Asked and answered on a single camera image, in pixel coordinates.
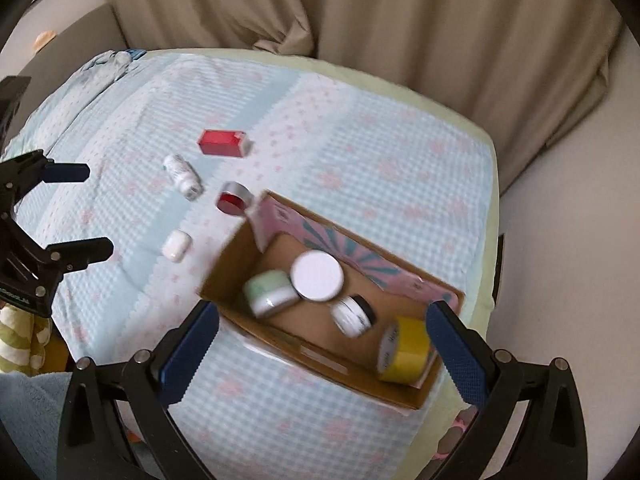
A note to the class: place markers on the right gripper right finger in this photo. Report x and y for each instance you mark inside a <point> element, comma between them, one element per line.
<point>551,442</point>

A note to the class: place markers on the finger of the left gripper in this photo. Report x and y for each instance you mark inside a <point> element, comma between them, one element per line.
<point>65,257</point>
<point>21,174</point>

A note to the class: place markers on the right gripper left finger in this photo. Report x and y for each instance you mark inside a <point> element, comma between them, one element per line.
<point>93,443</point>

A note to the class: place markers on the white earbuds case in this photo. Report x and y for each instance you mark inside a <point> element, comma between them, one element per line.
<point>176,245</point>

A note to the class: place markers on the white pill bottle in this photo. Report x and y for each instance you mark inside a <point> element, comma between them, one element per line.
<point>185,180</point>

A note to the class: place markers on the yellow tape roll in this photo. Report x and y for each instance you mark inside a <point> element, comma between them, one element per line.
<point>404,351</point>

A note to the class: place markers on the mint green cream jar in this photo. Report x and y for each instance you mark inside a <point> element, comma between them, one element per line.
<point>269,293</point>

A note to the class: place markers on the black and white small jar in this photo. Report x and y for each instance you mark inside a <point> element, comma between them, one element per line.
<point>353,316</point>

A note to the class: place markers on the large white lid jar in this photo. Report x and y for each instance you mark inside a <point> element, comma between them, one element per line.
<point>317,276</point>

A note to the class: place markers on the crumpled light blue cloth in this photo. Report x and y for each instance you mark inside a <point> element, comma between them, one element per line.
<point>109,66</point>

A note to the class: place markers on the grey sofa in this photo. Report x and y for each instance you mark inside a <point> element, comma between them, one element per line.
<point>94,33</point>

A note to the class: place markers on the blue checkered floral bedsheet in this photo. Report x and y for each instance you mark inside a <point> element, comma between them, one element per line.
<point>123,131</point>

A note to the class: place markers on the red rectangular carton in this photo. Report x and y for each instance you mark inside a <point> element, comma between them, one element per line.
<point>225,143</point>

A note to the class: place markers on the red jar with silver lid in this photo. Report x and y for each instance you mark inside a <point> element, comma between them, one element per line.
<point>234,199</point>

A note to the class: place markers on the cardboard box with pink lining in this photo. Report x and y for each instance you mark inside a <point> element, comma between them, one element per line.
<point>273,234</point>

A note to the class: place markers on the beige curtain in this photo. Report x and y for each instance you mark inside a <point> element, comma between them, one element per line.
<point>526,71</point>

